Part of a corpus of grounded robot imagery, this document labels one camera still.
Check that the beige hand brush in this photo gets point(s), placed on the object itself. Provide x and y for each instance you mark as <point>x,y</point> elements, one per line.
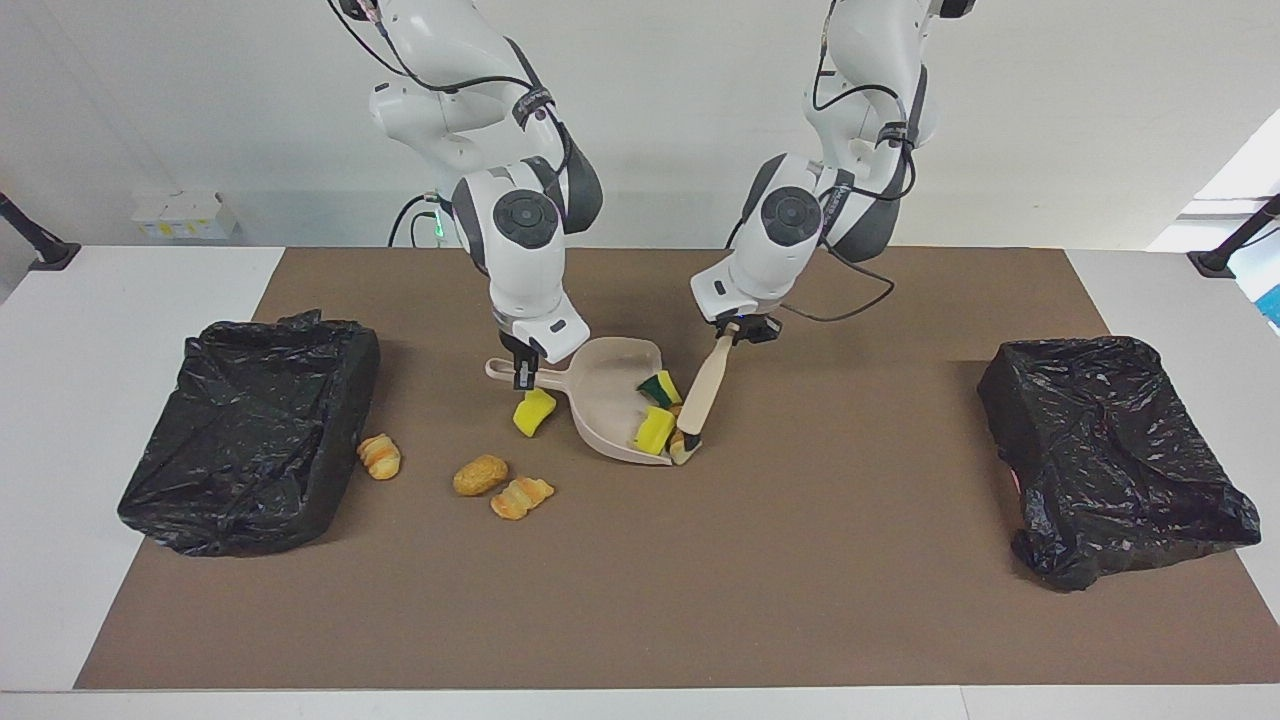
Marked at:
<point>705,390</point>

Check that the bin with black bag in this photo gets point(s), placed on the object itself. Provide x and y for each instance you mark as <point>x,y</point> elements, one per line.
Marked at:
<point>250,430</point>
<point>1110,450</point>

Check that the notched yellow sponge piece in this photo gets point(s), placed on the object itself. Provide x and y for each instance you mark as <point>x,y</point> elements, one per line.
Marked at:
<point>655,430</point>

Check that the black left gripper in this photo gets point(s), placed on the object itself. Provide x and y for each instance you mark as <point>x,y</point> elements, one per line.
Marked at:
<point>762,330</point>

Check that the white box with yellow labels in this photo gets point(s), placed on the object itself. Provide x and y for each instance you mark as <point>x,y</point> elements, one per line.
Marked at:
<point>185,215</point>

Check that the beige plastic dustpan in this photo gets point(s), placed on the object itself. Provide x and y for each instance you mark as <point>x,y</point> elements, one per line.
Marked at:
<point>605,390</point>

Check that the brown table mat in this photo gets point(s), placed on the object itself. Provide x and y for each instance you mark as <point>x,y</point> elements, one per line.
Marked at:
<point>640,640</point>

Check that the blue object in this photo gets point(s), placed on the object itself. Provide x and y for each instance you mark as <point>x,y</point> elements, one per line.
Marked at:
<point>1272,305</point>

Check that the green and yellow sponge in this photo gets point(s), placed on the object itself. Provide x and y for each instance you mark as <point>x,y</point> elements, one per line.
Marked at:
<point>660,388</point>

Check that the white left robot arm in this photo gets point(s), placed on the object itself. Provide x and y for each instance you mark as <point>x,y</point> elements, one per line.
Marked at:
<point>790,270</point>

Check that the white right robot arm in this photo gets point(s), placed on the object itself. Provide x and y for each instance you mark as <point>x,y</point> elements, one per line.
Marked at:
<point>525,280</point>

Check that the black stand foot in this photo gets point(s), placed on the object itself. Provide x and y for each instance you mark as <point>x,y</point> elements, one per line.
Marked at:
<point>1220,262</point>
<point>50,255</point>

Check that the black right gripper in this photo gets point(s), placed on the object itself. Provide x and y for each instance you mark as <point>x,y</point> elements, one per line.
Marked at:
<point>518,352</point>

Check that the golden bread roll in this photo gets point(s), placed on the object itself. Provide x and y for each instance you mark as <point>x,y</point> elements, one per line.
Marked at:
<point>480,476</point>

